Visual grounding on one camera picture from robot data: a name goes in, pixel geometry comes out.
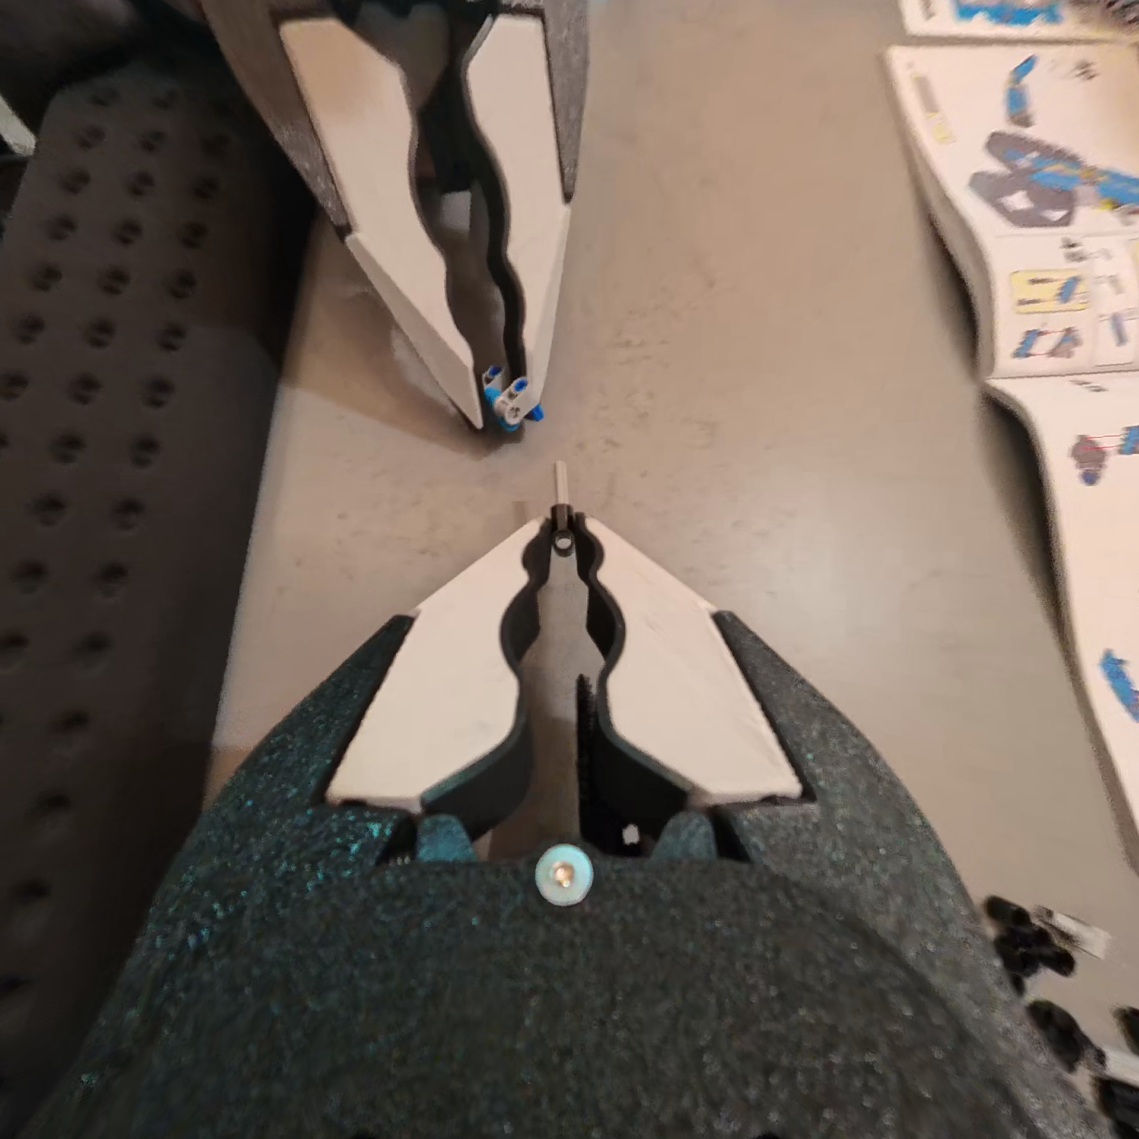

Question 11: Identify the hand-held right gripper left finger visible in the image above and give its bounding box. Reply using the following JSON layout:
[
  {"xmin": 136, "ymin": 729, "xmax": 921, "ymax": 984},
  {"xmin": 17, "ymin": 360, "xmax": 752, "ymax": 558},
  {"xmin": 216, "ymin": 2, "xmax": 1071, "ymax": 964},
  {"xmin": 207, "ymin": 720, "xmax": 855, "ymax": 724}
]
[{"xmin": 325, "ymin": 516, "xmax": 548, "ymax": 839}]

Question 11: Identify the instruction booklet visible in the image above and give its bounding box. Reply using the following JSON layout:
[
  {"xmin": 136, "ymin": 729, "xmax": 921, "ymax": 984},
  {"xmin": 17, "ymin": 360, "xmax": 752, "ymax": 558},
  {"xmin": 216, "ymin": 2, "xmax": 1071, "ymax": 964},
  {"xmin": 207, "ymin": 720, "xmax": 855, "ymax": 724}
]
[{"xmin": 883, "ymin": 39, "xmax": 1139, "ymax": 874}]

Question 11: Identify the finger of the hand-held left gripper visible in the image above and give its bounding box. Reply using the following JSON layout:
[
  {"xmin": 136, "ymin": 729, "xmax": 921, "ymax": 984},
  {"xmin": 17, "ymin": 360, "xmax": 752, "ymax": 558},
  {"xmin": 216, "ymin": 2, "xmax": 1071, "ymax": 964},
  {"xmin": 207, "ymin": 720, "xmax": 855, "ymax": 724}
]
[
  {"xmin": 462, "ymin": 11, "xmax": 574, "ymax": 421},
  {"xmin": 279, "ymin": 9, "xmax": 489, "ymax": 434}
]

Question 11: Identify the dark perforated panel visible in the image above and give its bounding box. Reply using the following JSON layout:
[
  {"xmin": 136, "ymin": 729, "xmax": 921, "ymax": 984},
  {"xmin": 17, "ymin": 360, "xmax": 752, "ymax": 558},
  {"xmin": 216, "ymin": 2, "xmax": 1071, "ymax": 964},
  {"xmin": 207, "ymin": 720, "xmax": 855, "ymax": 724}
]
[{"xmin": 0, "ymin": 53, "xmax": 318, "ymax": 1139}]

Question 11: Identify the blue sticker sheet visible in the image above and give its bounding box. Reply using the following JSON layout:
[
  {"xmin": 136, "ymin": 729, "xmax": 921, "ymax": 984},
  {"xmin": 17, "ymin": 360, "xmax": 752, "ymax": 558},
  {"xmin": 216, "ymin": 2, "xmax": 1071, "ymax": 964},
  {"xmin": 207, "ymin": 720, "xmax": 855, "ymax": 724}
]
[{"xmin": 897, "ymin": 0, "xmax": 1139, "ymax": 43}]

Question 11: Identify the pile of building pieces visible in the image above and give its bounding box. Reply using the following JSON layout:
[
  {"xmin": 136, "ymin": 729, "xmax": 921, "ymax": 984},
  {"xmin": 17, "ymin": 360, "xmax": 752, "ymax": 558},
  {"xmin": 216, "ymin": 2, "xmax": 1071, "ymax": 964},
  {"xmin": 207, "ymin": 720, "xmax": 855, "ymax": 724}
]
[{"xmin": 982, "ymin": 892, "xmax": 1139, "ymax": 1139}]

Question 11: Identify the grey desk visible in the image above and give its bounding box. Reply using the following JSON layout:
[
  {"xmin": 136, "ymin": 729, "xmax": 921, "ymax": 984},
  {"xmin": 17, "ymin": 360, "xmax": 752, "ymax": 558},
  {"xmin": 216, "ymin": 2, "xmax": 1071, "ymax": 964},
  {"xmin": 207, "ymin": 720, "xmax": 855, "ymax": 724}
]
[{"xmin": 209, "ymin": 0, "xmax": 1139, "ymax": 1068}]

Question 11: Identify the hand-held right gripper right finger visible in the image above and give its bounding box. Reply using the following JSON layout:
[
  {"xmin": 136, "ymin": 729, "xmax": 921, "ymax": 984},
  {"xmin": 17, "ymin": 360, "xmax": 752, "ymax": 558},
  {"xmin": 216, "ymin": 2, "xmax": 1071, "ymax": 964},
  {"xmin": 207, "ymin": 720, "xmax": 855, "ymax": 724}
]
[{"xmin": 574, "ymin": 514, "xmax": 805, "ymax": 838}]

